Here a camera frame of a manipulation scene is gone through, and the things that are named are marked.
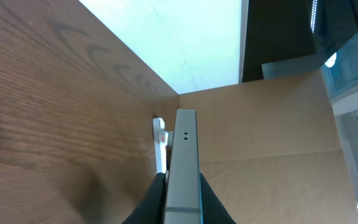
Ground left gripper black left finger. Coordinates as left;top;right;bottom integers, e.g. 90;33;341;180
122;173;166;224

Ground brown cardboard panel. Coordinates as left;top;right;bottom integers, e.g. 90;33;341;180
180;71;358;223

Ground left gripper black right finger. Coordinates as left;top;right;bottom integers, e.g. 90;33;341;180
200;173;236;224

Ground Galaxy smartphone with reflective screen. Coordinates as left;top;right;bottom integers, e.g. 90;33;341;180
163;109;203;224

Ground white power strip red switches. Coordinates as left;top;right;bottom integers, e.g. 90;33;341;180
152;118;173;174

